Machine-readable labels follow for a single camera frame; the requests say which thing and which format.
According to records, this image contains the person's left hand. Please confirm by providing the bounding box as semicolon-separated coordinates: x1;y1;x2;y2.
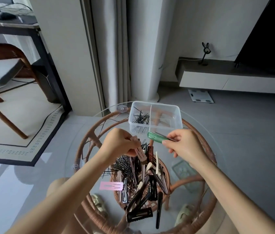
100;128;143;165

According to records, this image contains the person's right hand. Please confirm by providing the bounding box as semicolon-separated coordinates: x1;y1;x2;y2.
162;129;210;168

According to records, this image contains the beige duckbill hair clip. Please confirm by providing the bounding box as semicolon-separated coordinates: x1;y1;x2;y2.
130;136;148;165

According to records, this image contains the green duckbill hair clip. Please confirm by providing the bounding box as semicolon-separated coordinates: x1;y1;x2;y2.
147;131;175;144

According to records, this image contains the person's left forearm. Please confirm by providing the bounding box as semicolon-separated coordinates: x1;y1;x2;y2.
6;153;111;234

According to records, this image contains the person's right forearm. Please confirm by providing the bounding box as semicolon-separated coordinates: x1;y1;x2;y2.
196;155;275;234

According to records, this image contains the heap of loose bobby pins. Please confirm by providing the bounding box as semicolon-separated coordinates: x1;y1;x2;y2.
101;155;138;179

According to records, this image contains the clear plastic divided box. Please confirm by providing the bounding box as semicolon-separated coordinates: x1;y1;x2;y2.
129;101;183;135

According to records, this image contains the bobby pins bunch in box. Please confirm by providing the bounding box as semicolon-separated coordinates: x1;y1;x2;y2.
131;106;151;134

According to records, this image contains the green patterned mat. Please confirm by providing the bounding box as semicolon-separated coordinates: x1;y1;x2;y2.
171;160;194;181

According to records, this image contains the pile of mixed hair clips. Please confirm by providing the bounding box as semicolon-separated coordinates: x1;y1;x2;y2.
117;140;170;229

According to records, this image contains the round glass rattan table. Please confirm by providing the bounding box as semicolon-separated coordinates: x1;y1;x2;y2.
64;101;229;234

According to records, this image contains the pink snap hair clip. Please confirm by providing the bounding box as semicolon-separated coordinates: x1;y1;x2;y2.
99;181;124;192

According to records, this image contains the white bathroom scale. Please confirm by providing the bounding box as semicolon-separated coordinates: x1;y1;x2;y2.
188;89;214;103

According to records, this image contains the pale green slipper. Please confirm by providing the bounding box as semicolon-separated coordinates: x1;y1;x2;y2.
91;194;109;218
175;204;197;227

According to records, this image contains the black scalloped snap clip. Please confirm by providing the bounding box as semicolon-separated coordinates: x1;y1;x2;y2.
126;207;153;223

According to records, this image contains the white grey media cabinet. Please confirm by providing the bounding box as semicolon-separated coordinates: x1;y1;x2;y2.
177;57;275;95

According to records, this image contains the black rabbit ornament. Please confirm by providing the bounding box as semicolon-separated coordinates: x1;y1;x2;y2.
198;42;210;66

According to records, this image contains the grey curtain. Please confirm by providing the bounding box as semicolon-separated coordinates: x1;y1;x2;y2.
90;0;132;109

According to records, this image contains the beige rug black border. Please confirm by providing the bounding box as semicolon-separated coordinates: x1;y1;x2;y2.
0;79;68;167

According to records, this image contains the black television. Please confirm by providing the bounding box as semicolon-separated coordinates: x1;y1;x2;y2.
234;0;275;74

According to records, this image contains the wooden chair grey cushion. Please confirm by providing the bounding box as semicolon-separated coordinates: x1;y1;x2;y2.
0;43;41;140

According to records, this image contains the black frame desk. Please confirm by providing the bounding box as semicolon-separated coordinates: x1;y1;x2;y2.
0;12;71;111

